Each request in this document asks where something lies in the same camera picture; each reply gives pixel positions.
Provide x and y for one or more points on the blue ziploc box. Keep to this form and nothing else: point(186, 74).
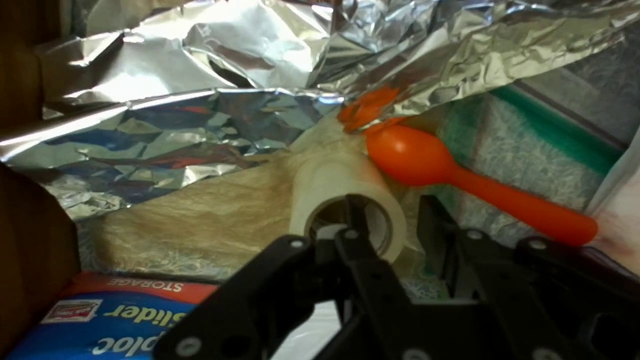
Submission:
point(109, 318)

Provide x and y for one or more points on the crumpled aluminium foil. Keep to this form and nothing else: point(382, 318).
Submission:
point(203, 88)

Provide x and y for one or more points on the green white box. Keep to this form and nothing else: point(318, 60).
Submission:
point(523, 142)

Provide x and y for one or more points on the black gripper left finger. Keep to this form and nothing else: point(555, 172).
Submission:
point(253, 312)

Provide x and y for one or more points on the white tape roll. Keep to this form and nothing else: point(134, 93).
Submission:
point(320, 182)

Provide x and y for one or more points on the orange plastic spoon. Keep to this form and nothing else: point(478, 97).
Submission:
point(421, 158)

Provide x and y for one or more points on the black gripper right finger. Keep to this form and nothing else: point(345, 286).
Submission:
point(538, 301)

